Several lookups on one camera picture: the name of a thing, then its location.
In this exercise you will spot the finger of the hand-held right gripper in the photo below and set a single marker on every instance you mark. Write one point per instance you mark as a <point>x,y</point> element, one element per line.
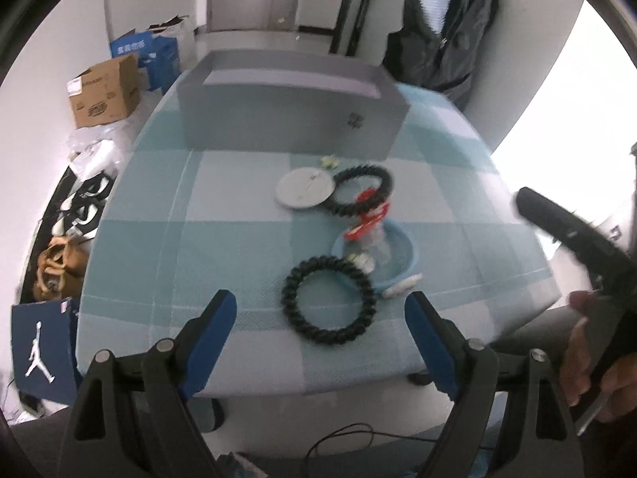
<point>572,231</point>

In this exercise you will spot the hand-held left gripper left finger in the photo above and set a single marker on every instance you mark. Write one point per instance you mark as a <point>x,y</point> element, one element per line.
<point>214,331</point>

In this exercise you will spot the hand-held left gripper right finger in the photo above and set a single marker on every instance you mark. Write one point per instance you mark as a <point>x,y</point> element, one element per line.
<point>428,338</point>

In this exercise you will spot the small white tube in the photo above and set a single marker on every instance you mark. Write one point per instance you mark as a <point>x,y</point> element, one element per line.
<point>404,285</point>

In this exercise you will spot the blue round dish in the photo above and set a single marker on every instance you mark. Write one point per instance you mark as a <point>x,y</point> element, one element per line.
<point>403,259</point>

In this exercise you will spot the clear plastic pouch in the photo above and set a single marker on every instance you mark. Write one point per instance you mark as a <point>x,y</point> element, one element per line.
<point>380,249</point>

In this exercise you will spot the small pale earrings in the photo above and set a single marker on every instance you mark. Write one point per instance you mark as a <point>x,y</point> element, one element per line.
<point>362,261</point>

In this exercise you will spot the white round disc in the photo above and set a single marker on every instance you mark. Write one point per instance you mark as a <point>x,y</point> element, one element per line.
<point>303,189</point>

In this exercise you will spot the small yellowish trinket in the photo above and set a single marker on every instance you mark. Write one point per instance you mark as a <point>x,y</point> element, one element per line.
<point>329,162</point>

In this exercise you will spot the grey rectangular box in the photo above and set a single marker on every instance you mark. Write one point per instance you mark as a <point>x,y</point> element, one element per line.
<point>293,114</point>

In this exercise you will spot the person's right hand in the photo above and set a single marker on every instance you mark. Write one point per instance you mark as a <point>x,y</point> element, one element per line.
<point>577,363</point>

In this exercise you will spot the brown shoe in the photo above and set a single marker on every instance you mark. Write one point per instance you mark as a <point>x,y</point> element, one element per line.
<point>54,284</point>
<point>64,254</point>

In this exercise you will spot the navy shoe box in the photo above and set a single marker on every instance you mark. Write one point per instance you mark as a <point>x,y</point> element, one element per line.
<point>45,353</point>

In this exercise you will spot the black and white sneaker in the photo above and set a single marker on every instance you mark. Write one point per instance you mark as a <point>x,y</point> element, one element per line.
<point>74,219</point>
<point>94,191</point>

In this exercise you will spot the black jacket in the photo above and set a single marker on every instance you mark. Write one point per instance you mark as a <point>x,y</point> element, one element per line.
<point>448,55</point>

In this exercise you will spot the clear plastic bag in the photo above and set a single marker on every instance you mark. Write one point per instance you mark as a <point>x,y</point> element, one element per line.
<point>94,147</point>

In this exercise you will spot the brown cardboard box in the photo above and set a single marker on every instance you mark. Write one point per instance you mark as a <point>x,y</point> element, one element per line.
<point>104,94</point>

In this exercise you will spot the striped shirt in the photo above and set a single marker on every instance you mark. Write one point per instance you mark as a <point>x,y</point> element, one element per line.
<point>433,2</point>

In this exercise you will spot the blue cardboard box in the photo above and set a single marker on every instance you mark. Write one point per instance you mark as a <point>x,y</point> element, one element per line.
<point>159,57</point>

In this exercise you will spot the white shopping bag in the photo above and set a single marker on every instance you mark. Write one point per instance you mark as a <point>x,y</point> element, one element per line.
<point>179,30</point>

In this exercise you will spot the black folding frame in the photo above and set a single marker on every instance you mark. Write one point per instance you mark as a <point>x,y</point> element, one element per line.
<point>356,5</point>

